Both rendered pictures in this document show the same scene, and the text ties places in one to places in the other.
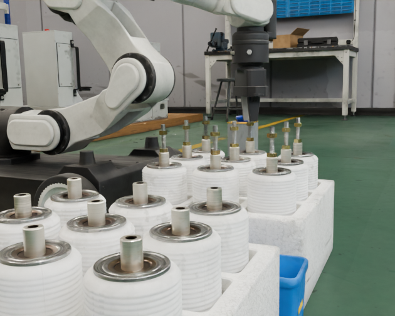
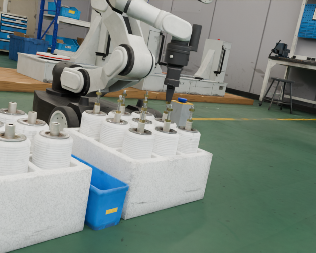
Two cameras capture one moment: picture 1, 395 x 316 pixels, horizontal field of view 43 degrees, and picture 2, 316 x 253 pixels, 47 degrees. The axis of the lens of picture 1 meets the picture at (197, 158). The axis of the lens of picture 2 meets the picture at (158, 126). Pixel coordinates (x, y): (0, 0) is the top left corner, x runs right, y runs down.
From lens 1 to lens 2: 0.56 m
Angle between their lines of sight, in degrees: 19
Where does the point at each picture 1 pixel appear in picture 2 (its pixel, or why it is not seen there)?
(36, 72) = not seen: hidden behind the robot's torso
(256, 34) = (177, 45)
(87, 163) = (82, 104)
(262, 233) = (117, 164)
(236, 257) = (50, 162)
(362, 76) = not seen: outside the picture
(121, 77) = (114, 57)
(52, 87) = not seen: hidden behind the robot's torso
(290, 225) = (129, 164)
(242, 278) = (41, 172)
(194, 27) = (271, 36)
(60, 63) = (149, 43)
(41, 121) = (75, 75)
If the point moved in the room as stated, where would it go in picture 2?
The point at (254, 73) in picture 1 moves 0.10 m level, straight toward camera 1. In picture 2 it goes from (171, 71) to (159, 70)
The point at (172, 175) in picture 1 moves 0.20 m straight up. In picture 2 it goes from (93, 119) to (102, 61)
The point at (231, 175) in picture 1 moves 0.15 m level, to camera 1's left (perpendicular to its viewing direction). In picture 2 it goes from (119, 127) to (79, 117)
